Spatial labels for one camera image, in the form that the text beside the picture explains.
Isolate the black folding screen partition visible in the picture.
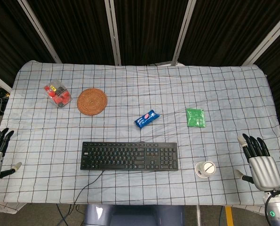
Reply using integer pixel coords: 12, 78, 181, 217
0, 0, 280, 125

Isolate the robot torso base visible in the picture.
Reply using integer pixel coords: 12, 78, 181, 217
83, 203, 185, 226

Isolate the clear box with red parts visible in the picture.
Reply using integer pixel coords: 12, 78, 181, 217
43, 80, 73, 109

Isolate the green sachet packet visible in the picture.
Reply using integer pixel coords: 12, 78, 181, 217
185, 107, 206, 129

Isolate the blue snack packet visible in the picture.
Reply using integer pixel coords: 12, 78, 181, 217
134, 109, 160, 129

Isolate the white paper cup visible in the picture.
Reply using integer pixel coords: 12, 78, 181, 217
195, 161, 216, 179

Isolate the black computer keyboard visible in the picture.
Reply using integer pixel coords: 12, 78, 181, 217
80, 141, 179, 171

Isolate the blue checkered tablecloth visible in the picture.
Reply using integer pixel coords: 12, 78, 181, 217
0, 60, 280, 206

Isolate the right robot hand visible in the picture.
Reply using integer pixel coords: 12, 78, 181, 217
233, 133, 280, 191

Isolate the thin black cable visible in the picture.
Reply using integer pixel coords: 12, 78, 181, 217
72, 169, 106, 204

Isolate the round woven rattan coaster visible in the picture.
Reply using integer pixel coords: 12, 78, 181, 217
76, 88, 108, 116

